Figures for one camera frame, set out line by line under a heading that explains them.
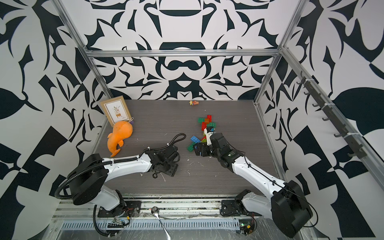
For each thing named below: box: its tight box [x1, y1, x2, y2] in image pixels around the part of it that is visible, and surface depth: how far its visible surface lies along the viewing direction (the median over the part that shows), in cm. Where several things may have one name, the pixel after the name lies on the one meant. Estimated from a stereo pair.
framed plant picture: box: [100, 95, 132, 128], surface depth 104 cm
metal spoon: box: [151, 206, 172, 240], surface depth 74 cm
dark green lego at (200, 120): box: [197, 117, 205, 124], surface depth 107 cm
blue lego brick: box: [190, 135, 201, 143], surface depth 98 cm
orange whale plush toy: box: [107, 121, 133, 158], surface depth 96 cm
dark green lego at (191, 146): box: [187, 142, 196, 152], surface depth 94 cm
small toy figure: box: [188, 100, 199, 106], surface depth 120 cm
